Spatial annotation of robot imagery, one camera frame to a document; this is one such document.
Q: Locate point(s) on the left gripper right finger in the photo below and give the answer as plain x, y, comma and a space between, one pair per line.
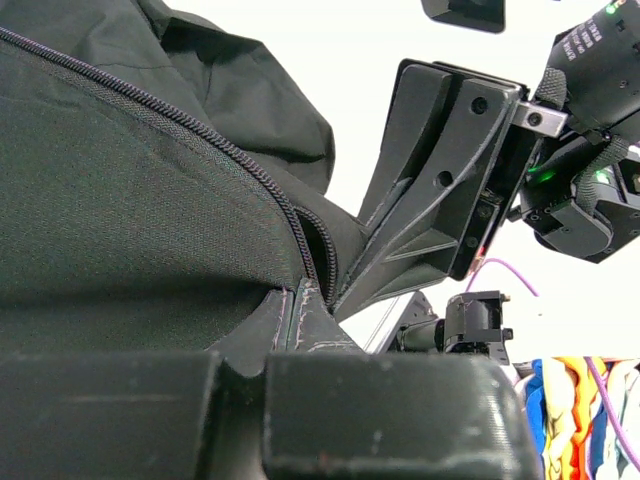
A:
393, 416

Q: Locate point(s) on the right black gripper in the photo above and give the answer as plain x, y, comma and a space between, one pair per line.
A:
581, 196

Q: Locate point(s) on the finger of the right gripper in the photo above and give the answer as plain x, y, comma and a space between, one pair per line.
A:
441, 186
480, 15

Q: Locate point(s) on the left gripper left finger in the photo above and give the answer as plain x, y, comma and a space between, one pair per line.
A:
141, 415

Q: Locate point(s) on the black jacket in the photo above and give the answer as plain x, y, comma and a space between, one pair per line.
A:
159, 177

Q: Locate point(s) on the colourful cloth pile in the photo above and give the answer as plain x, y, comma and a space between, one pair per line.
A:
583, 413

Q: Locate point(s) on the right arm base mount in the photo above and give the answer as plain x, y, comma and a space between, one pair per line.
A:
472, 325

